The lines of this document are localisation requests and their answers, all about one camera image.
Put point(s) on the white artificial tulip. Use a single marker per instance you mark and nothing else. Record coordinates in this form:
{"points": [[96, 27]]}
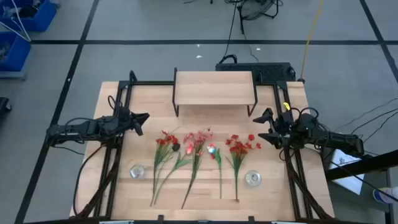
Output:
{"points": [[211, 148]]}

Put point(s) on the white printed box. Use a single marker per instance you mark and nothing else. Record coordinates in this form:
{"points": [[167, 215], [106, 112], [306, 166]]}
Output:
{"points": [[353, 186]]}

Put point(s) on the clear cut-glass vase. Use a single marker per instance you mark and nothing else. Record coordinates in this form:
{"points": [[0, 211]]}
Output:
{"points": [[137, 171], [253, 178]]}

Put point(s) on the blue white bottle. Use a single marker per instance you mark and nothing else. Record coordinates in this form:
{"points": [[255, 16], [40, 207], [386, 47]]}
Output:
{"points": [[385, 195]]}

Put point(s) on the black table clamp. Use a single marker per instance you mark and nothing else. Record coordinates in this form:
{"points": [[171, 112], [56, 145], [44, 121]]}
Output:
{"points": [[251, 218], [160, 217]]}

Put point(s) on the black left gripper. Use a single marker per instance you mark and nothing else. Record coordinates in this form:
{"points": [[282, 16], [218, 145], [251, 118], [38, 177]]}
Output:
{"points": [[124, 119]]}

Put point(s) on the red artificial flower bunch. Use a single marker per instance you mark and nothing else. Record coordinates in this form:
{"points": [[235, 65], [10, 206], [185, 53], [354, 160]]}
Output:
{"points": [[239, 147], [161, 141]]}

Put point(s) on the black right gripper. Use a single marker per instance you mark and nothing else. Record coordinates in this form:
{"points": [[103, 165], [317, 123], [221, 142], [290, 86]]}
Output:
{"points": [[284, 129]]}

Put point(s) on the grey bin platform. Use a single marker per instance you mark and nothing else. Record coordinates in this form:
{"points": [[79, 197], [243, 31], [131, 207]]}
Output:
{"points": [[12, 75]]}

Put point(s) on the black aluminium table frame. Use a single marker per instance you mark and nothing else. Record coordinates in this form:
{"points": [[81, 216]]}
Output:
{"points": [[149, 83]]}

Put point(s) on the dark artificial tulip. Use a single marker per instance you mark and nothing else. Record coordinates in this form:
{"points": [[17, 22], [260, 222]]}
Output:
{"points": [[176, 147]]}

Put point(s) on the yellow tag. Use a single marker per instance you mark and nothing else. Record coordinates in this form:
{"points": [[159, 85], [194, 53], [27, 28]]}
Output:
{"points": [[286, 106]]}

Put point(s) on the wooden shelf with black legs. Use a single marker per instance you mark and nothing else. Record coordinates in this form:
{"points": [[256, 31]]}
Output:
{"points": [[214, 88]]}

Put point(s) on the black perforated case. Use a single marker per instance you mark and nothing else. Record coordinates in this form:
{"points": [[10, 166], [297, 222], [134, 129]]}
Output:
{"points": [[270, 72]]}

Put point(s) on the black floor fan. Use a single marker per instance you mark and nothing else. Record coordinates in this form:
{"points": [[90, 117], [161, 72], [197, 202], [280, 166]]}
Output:
{"points": [[255, 11]]}

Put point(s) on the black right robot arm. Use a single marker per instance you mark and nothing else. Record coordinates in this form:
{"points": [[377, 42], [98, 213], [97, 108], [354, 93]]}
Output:
{"points": [[339, 141]]}

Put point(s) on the pink artificial blossom spray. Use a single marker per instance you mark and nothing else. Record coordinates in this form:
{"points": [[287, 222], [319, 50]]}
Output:
{"points": [[196, 138]]}

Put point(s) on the black beam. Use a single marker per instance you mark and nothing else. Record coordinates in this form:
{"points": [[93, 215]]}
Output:
{"points": [[373, 162]]}

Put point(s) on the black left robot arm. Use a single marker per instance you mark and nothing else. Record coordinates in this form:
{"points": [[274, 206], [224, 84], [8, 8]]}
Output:
{"points": [[81, 128]]}

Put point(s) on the blue plastic bin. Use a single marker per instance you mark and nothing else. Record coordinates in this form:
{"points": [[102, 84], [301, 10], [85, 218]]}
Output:
{"points": [[15, 53], [31, 18]]}

